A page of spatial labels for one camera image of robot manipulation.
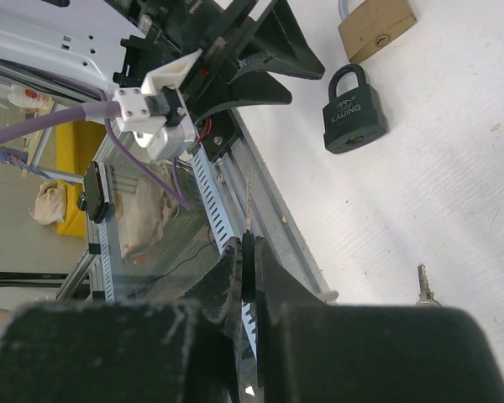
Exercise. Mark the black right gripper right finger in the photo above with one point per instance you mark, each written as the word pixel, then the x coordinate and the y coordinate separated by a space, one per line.
pixel 310 351

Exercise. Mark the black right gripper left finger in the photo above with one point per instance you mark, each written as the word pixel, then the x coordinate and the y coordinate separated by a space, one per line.
pixel 185 350

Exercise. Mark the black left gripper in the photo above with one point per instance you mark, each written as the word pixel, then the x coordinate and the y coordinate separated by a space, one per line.
pixel 236 51

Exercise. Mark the black Kaijing padlock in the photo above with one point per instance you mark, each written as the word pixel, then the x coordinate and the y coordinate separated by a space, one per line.
pixel 354 118

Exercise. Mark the black-headed key bunch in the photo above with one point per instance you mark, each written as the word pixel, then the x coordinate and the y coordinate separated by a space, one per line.
pixel 248 246

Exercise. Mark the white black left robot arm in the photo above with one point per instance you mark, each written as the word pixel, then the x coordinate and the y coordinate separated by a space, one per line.
pixel 76 43

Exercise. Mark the small silver key bunch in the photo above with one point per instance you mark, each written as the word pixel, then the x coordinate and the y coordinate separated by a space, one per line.
pixel 425 296

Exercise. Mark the large brass padlock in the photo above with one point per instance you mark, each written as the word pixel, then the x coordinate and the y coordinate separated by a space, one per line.
pixel 372 26

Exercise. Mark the slotted cable duct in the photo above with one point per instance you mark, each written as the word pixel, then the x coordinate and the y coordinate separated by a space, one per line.
pixel 112 264

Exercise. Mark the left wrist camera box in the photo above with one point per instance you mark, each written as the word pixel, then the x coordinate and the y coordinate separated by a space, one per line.
pixel 156 112

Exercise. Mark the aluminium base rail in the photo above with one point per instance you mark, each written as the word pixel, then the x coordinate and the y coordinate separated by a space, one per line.
pixel 271 218

